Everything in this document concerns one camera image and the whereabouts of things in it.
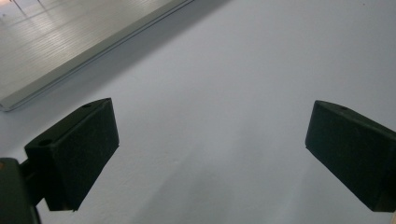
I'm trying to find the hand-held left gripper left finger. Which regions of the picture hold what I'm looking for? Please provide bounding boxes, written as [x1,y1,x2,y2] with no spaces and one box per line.
[23,97,120,212]

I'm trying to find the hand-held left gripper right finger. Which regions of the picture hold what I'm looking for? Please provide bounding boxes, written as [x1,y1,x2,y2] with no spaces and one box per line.
[304,99,396,214]

